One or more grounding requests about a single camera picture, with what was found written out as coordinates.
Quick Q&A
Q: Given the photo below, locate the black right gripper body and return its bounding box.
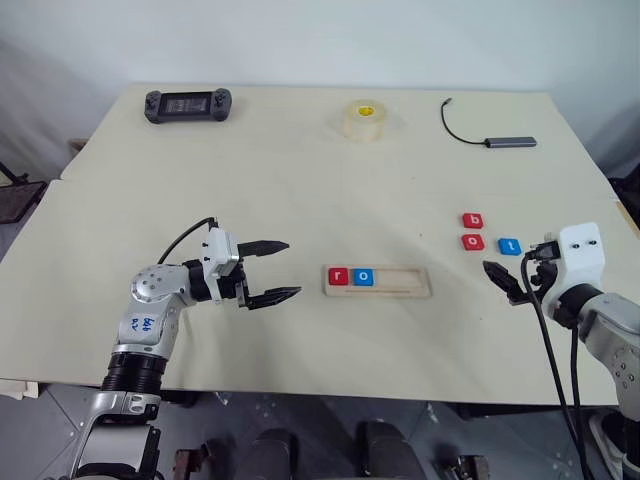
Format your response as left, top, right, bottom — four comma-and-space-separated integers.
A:
529, 260, 560, 297

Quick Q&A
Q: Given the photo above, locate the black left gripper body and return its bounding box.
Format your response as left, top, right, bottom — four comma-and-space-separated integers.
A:
217, 258, 252, 312

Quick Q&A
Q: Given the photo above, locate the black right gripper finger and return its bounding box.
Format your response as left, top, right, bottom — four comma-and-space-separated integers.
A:
482, 260, 527, 307

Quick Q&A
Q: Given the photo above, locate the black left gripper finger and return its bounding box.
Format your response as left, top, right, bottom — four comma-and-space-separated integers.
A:
239, 285, 303, 313
238, 239, 291, 261

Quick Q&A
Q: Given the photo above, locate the wooden letter tray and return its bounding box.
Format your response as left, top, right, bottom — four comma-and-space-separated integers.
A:
321, 264, 433, 300

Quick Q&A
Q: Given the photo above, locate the dark grey handheld game console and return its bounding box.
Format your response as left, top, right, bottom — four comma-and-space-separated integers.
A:
143, 88, 234, 125

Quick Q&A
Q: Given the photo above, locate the clear packing tape roll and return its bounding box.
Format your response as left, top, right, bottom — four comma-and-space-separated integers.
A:
341, 98, 389, 144

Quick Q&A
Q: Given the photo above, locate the white and black shoe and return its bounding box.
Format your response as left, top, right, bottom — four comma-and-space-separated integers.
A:
588, 413, 627, 479

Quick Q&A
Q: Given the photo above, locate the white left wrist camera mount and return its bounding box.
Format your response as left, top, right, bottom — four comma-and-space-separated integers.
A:
203, 227, 242, 304

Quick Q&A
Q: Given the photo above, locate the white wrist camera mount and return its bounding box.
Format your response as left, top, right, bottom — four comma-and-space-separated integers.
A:
541, 221, 609, 312
203, 227, 242, 304

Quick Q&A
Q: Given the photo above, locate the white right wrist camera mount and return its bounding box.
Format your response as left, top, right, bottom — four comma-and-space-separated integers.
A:
541, 221, 609, 312

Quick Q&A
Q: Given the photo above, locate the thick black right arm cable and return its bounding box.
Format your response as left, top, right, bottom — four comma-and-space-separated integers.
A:
520, 240, 597, 480

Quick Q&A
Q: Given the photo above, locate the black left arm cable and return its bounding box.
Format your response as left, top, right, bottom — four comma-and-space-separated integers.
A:
156, 216, 219, 266

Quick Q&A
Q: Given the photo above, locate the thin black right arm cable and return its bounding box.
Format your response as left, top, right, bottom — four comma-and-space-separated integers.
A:
570, 323, 585, 419

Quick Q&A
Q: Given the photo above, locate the grey USB hub with cable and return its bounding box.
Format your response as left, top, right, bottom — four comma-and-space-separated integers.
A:
440, 97, 539, 150

